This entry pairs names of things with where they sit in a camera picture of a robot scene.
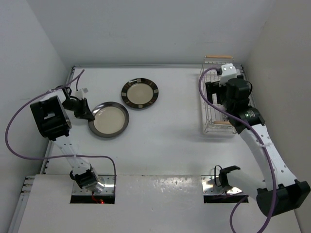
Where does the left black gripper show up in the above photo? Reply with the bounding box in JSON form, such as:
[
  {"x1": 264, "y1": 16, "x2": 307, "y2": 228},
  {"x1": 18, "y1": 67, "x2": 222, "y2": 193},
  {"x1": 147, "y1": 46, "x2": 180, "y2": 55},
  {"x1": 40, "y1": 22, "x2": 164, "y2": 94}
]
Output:
[{"x1": 62, "y1": 98, "x2": 94, "y2": 120}]

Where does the silver rimmed cream plate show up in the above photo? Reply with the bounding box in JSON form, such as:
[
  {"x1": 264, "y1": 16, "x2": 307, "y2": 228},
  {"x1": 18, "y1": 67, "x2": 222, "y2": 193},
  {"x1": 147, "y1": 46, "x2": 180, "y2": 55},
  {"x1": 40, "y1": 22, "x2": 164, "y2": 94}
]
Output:
[{"x1": 88, "y1": 101, "x2": 130, "y2": 138}]

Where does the brown rimmed cream plate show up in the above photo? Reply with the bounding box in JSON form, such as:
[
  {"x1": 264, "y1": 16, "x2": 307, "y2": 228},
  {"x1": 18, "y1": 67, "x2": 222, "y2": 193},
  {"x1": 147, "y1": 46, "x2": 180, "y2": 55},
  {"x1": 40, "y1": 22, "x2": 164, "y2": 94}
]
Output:
[{"x1": 121, "y1": 78, "x2": 159, "y2": 110}]

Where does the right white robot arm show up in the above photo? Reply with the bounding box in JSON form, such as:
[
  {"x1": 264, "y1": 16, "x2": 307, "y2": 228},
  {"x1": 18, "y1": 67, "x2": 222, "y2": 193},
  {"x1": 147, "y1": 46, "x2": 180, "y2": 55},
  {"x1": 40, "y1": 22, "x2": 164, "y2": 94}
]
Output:
[{"x1": 205, "y1": 78, "x2": 311, "y2": 216}]

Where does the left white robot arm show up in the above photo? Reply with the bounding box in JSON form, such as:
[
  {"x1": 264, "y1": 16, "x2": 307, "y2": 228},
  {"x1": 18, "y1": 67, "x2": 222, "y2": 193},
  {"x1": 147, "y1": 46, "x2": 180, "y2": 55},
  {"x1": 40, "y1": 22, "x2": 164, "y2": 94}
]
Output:
[{"x1": 30, "y1": 87, "x2": 105, "y2": 193}]

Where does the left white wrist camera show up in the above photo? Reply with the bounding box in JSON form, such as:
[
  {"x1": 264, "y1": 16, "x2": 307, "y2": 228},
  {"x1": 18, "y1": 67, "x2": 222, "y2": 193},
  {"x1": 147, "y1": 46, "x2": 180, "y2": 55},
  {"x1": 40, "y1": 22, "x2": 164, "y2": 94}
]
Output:
[{"x1": 74, "y1": 88, "x2": 88, "y2": 100}]

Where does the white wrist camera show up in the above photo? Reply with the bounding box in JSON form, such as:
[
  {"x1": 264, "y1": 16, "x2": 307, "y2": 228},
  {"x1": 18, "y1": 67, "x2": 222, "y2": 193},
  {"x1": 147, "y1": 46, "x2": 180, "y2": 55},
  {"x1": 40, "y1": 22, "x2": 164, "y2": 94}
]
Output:
[
  {"x1": 219, "y1": 63, "x2": 237, "y2": 86},
  {"x1": 74, "y1": 88, "x2": 88, "y2": 100}
]

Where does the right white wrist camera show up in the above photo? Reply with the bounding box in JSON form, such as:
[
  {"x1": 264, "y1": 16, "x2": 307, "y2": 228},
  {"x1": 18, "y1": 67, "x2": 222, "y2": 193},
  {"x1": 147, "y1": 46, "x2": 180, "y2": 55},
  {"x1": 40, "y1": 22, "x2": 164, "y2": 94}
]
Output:
[{"x1": 219, "y1": 63, "x2": 237, "y2": 86}]

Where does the white wire dish rack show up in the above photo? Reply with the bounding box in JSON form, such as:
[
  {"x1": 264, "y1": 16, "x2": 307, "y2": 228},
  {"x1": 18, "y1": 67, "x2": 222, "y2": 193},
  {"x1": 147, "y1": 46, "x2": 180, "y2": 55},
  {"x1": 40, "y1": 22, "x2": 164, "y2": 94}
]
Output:
[{"x1": 198, "y1": 54, "x2": 246, "y2": 135}]

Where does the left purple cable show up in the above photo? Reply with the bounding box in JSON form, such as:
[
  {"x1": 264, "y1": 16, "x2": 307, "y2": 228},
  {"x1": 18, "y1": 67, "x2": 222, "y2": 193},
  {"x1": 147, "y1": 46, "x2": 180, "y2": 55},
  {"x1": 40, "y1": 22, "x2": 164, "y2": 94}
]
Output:
[{"x1": 4, "y1": 69, "x2": 117, "y2": 177}]

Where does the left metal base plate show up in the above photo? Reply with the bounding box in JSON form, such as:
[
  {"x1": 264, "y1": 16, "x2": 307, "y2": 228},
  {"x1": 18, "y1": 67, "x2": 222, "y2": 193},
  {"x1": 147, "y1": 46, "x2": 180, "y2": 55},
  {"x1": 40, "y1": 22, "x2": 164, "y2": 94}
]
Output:
[{"x1": 71, "y1": 175, "x2": 115, "y2": 196}]

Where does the metal base plate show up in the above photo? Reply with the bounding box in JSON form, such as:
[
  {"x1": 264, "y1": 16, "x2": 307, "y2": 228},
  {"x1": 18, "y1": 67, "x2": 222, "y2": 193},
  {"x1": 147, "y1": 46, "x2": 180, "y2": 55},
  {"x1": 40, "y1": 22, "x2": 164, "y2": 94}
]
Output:
[
  {"x1": 201, "y1": 175, "x2": 244, "y2": 196},
  {"x1": 71, "y1": 175, "x2": 115, "y2": 196}
]

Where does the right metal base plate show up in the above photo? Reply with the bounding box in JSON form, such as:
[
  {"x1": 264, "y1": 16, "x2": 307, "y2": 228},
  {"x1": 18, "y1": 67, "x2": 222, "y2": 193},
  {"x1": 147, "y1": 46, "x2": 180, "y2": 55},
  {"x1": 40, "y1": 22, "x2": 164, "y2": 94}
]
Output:
[{"x1": 201, "y1": 175, "x2": 244, "y2": 196}]

